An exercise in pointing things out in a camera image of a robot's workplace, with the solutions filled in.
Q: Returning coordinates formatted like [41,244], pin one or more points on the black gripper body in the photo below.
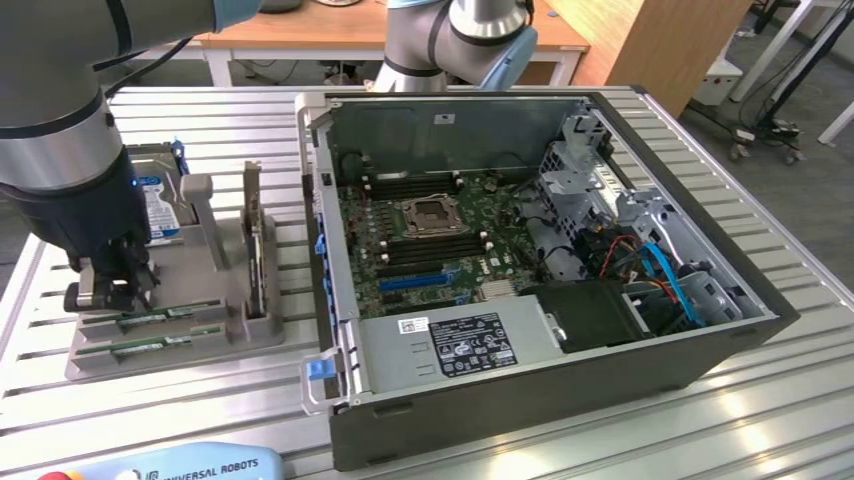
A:
[80,215]

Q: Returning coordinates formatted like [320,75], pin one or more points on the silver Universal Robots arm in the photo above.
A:
[53,125]

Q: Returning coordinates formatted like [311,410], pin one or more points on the green RAM stick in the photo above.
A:
[180,314]
[167,342]

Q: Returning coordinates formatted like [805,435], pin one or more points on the black RAM slot bank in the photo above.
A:
[414,184]
[436,247]

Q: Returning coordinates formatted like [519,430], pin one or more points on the grey parts rack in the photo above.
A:
[200,280]

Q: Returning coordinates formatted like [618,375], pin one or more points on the hard disk with blue label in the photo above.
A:
[160,210]

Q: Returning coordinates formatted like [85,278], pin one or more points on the graphics card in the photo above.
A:
[255,240]

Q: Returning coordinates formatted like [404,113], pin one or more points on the blue case latch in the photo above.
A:
[319,369]

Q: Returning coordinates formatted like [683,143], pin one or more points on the Universal Robots teach pendant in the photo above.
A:
[167,465]

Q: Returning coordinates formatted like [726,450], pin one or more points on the blue expansion slot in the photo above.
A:
[414,282]

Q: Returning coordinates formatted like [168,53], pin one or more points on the grey power supply with label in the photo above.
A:
[414,355]

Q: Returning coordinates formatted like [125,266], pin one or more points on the CPU socket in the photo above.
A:
[430,214]

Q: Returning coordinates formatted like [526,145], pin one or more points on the green motherboard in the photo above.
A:
[494,240]

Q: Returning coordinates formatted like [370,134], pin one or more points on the silver chipset heatsink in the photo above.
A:
[498,290]

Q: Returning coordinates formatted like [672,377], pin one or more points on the black open PC case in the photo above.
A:
[547,400]

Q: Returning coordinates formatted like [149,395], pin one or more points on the black fan shroud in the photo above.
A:
[587,315]

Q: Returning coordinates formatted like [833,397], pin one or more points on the metal disk bay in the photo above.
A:
[580,180]

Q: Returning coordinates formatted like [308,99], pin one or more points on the wooden cabinet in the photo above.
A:
[660,45]

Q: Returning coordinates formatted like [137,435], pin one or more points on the wooden desk with white frame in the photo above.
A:
[320,35]

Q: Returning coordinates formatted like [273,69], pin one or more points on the white desk frame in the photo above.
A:
[787,45]

